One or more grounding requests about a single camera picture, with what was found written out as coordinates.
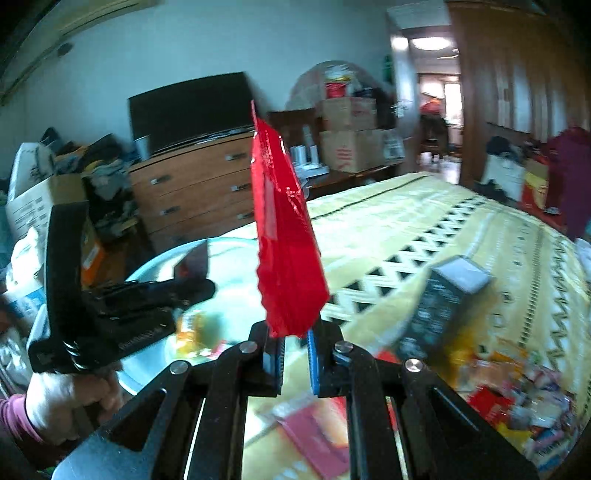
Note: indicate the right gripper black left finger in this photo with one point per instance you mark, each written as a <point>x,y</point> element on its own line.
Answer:
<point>188,422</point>

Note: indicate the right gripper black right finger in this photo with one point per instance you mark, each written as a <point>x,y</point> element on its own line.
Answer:
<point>403,420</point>

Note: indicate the yellow cake snack packet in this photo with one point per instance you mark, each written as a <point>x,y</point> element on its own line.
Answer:
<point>198,335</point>

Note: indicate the red snack packet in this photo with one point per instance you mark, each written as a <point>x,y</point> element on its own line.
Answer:
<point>291,279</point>

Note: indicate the pile of assorted snacks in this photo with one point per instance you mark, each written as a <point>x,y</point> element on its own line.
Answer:
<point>519,397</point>

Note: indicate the person's left hand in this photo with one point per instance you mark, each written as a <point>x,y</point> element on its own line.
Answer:
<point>52,400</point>

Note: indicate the red flat snack box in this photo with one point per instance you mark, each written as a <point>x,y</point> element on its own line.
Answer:
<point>320,433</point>

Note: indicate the black rectangular box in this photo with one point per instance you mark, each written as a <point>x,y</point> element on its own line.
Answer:
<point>453,286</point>

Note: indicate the large white plastic basin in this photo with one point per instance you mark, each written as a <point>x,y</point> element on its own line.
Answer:
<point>231,267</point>

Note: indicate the wooden drawer dresser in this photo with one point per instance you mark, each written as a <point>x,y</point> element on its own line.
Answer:
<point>195,192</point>

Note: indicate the black flat television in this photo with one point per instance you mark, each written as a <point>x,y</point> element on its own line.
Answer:
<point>176,114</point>

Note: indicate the stacked cardboard boxes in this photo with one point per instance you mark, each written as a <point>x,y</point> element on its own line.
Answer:
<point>351,140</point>

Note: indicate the maroon hanging garment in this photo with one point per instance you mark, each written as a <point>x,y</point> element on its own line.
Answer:
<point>569,153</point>

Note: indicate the brown wooden wardrobe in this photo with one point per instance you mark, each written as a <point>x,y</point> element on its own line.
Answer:
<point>522,75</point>

